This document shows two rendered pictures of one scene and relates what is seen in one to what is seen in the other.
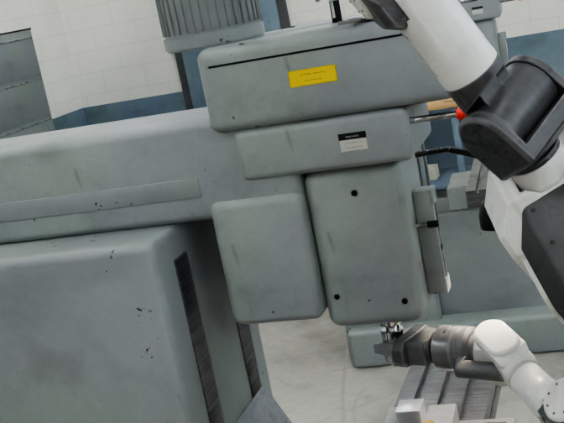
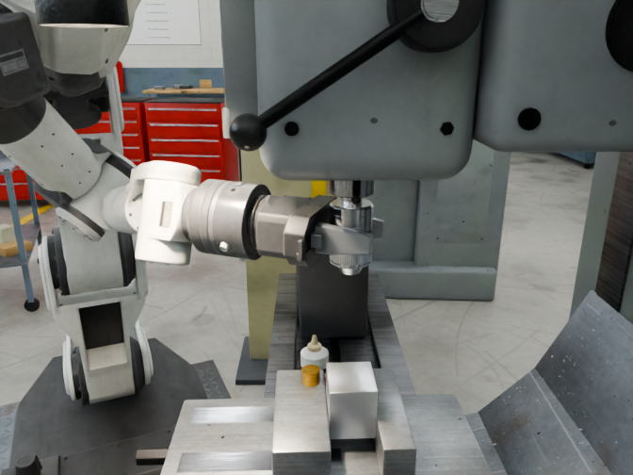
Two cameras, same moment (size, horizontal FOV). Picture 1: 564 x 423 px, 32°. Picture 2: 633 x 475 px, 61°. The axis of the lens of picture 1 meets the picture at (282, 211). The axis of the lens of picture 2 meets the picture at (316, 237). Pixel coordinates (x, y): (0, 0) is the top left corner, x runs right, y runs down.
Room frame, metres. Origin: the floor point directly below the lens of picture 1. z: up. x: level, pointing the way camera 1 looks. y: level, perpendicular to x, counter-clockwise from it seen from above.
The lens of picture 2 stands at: (2.42, -0.40, 1.42)
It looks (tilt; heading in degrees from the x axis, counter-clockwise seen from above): 19 degrees down; 160
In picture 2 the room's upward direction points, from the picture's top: straight up
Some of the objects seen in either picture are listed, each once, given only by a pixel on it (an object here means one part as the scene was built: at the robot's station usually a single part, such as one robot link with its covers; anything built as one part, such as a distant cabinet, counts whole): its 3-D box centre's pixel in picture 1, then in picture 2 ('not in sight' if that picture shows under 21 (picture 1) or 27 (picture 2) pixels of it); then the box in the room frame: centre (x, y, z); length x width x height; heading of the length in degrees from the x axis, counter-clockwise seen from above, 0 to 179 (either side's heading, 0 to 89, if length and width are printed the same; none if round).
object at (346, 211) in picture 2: (391, 330); (351, 206); (1.91, -0.17, 1.26); 0.05 x 0.05 x 0.01
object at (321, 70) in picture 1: (336, 64); not in sight; (1.92, -0.16, 1.81); 0.47 x 0.26 x 0.16; 71
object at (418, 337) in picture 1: (433, 347); (273, 225); (1.85, -0.24, 1.23); 0.13 x 0.12 x 0.10; 140
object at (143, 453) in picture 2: not in sight; (155, 456); (1.88, -0.40, 0.98); 0.04 x 0.02 x 0.02; 72
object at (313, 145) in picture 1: (336, 133); not in sight; (1.93, -0.13, 1.68); 0.34 x 0.24 x 0.10; 71
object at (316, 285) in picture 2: not in sight; (328, 264); (1.52, -0.04, 1.03); 0.22 x 0.12 x 0.20; 164
